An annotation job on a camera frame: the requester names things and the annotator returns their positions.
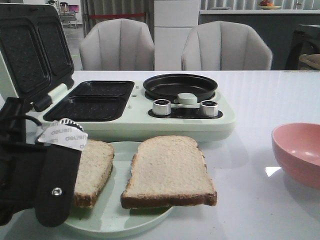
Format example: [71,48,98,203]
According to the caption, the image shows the fruit bowl on counter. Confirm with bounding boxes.
[257,0,281,10]

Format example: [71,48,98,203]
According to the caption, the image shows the left beige upholstered chair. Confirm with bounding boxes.
[79,18,155,71]

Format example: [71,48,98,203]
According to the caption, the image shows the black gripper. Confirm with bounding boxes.
[0,97,88,227]

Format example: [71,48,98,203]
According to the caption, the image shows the mint green round plate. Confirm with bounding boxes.
[64,141,174,238]

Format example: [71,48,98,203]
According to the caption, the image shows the pink bowl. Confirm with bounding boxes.
[271,122,320,190]

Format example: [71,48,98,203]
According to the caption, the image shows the left silver control knob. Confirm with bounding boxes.
[152,99,171,116]

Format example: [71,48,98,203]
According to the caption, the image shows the mint green sandwich maker lid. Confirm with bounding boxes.
[0,3,74,112]

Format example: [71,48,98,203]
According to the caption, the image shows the silver control knob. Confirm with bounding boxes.
[199,100,219,118]
[152,99,171,116]

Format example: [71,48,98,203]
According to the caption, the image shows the bread slice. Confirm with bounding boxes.
[120,135,218,209]
[73,139,115,208]

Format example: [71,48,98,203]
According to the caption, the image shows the dark washing machine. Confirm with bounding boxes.
[285,24,320,70]

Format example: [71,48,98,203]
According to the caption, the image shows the black round frying pan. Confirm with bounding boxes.
[143,73,218,103]

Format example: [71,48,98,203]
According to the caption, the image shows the right beige upholstered chair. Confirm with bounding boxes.
[181,21,273,71]

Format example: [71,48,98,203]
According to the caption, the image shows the beige upholstered chair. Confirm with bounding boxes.
[79,18,155,71]
[181,21,273,71]

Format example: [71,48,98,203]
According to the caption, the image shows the right silver control knob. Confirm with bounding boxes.
[199,100,219,118]

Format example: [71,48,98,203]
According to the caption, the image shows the mint green breakfast maker base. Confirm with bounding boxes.
[38,80,236,142]

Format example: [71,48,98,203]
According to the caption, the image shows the white cabinet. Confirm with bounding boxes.
[154,0,201,71]

